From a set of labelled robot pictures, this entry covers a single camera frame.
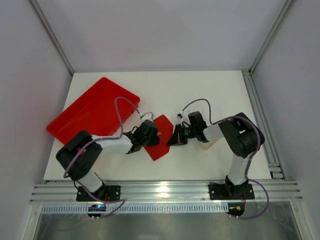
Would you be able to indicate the aluminium frame post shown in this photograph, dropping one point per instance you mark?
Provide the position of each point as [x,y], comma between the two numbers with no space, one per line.
[275,28]
[51,35]

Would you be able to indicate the slotted white cable duct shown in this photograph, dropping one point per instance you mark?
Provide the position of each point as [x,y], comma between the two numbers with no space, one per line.
[136,208]

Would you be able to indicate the red plastic tray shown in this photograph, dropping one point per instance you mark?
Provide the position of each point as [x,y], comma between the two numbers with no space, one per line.
[94,111]

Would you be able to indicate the right aluminium frame post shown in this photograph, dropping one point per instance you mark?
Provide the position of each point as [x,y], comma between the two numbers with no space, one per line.
[275,28]

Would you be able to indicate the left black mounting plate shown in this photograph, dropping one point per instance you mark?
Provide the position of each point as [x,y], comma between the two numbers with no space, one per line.
[108,193]

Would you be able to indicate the left aluminium frame post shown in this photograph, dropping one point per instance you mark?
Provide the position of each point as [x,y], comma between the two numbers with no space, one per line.
[51,35]

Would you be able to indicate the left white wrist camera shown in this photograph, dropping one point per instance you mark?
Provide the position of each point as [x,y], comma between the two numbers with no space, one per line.
[148,116]

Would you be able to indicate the black mounting plate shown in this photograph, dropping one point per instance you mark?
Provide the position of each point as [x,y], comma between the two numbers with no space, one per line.
[108,193]
[228,191]

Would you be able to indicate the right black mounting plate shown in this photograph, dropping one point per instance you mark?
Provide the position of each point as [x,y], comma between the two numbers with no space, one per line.
[228,191]

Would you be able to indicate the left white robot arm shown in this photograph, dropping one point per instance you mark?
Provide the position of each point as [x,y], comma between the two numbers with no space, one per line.
[78,156]

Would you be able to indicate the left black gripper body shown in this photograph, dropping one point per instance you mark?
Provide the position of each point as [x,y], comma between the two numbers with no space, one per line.
[153,139]

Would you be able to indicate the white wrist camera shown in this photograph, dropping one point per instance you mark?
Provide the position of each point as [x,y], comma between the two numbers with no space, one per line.
[148,116]
[180,115]

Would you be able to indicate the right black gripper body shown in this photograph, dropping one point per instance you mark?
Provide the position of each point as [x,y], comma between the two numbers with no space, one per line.
[180,135]

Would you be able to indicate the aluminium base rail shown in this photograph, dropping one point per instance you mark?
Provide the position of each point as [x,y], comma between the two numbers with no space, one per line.
[161,192]

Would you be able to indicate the red paper napkin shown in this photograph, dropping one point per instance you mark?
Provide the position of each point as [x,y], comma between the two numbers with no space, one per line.
[165,127]

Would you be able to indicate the cream utensil case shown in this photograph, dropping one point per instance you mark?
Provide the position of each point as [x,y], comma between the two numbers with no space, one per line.
[206,145]

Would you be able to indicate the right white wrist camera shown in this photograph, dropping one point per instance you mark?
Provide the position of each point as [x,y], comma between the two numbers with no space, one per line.
[180,115]

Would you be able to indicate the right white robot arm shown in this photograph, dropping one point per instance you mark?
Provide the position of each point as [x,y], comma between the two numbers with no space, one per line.
[244,140]

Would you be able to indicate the right aluminium side rail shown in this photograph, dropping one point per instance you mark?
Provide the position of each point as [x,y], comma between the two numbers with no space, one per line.
[272,156]

